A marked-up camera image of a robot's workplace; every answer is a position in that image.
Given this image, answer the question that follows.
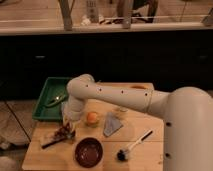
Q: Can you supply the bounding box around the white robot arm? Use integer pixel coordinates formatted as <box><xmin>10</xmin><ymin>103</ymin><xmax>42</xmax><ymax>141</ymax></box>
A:
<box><xmin>64</xmin><ymin>74</ymin><xmax>213</xmax><ymax>171</ymax></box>

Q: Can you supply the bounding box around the orange fruit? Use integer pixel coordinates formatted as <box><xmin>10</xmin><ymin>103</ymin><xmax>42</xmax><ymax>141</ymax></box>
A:
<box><xmin>86</xmin><ymin>112</ymin><xmax>99</xmax><ymax>126</ymax></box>

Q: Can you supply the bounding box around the metal measuring cup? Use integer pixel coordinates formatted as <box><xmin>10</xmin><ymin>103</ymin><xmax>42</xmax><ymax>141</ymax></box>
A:
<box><xmin>40</xmin><ymin>131</ymin><xmax>76</xmax><ymax>149</ymax></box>

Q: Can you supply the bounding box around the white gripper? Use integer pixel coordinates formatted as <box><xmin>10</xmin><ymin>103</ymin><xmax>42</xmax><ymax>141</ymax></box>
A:
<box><xmin>63</xmin><ymin>98</ymin><xmax>85</xmax><ymax>121</ymax></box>

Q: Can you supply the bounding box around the dark brown bowl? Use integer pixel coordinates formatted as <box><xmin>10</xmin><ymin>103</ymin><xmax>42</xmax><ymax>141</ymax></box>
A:
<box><xmin>75</xmin><ymin>137</ymin><xmax>103</xmax><ymax>168</ymax></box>

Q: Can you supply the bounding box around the green spoon in tray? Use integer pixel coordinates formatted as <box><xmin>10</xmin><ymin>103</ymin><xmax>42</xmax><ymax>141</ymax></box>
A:
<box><xmin>45</xmin><ymin>94</ymin><xmax>67</xmax><ymax>108</ymax></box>

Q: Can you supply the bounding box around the grey blue cloth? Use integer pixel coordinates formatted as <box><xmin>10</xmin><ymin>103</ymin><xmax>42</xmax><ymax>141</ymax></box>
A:
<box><xmin>103</xmin><ymin>112</ymin><xmax>123</xmax><ymax>137</ymax></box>

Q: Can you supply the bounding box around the green plastic tray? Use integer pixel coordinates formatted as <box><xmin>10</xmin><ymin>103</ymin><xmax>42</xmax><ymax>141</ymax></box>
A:
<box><xmin>32</xmin><ymin>77</ymin><xmax>71</xmax><ymax>122</ymax></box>

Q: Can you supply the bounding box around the black white dish brush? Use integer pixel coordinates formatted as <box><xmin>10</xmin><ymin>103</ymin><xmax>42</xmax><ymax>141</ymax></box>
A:
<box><xmin>116</xmin><ymin>130</ymin><xmax>153</xmax><ymax>161</ymax></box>

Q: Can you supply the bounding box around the dark purple grapes bunch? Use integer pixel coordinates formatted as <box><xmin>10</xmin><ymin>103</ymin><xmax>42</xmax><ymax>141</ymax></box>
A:
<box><xmin>55</xmin><ymin>124</ymin><xmax>72</xmax><ymax>138</ymax></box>

